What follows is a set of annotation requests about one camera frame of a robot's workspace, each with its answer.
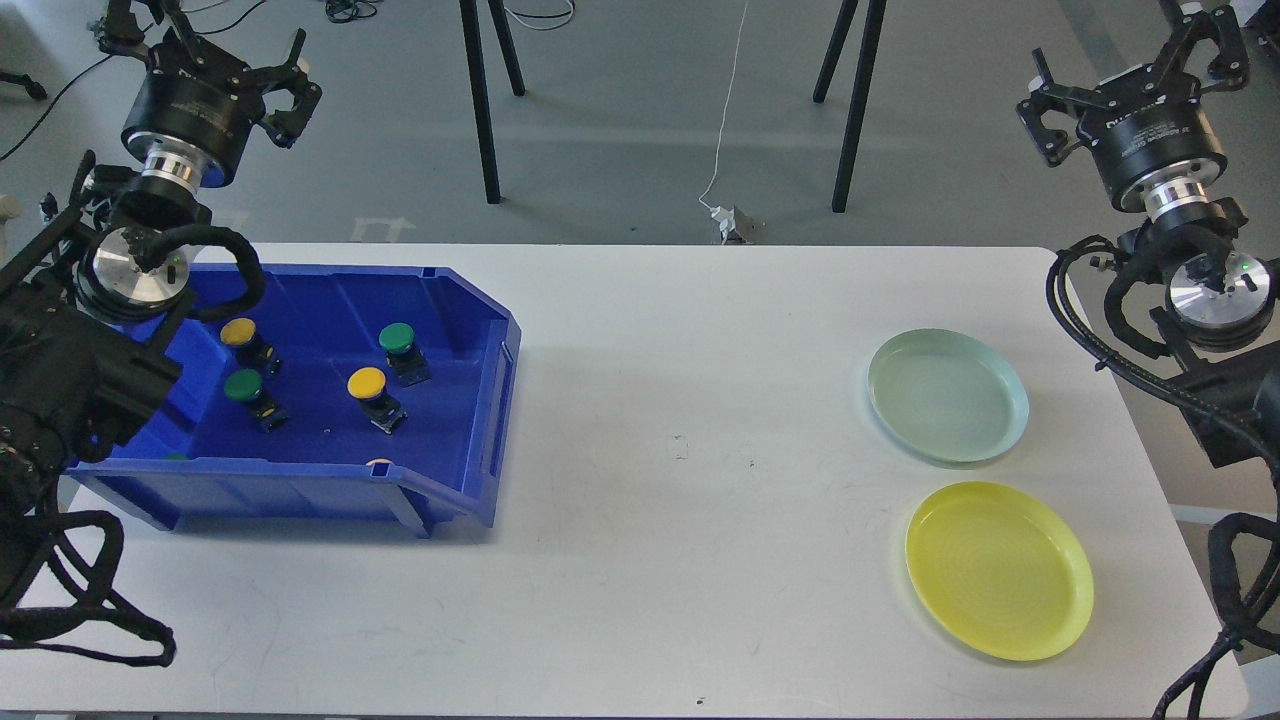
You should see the yellow plate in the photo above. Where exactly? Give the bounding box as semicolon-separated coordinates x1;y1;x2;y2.
904;480;1094;662

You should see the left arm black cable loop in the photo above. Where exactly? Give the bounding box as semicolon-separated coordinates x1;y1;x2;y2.
0;510;177;669

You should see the blue plastic storage bin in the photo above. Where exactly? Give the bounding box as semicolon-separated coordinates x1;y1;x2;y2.
68;264;521;537

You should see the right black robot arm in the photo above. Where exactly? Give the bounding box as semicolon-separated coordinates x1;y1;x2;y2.
1016;5;1277;471

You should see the green push button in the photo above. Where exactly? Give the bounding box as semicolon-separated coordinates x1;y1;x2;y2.
378;322;433;387
221;368;291;433

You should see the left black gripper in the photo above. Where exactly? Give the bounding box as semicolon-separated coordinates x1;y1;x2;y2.
96;0;324;190

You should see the yellow push button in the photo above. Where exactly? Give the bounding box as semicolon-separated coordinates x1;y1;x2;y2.
219;316;282;377
346;366;407;436

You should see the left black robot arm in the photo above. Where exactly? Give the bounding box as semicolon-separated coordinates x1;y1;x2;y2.
1;1;323;611

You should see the black tripod leg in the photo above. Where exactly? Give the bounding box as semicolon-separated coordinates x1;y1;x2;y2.
812;0;888;214
458;1;526;205

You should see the light green plate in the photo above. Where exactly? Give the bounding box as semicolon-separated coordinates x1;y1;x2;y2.
864;328;1030;466

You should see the black tripod leg right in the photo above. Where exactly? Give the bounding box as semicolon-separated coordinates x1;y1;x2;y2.
812;0;888;214

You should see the black tripod leg left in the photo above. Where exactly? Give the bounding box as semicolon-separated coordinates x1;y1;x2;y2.
458;1;526;205

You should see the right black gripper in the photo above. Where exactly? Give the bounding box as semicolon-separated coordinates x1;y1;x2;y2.
1016;3;1251;214

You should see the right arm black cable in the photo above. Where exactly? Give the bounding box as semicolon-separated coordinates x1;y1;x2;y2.
1046;234;1280;720

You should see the white plug adapter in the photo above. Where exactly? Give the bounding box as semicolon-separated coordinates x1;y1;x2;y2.
709;206;760;246

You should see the white cable on floor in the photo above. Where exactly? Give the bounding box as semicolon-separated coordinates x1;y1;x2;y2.
698;0;751;213

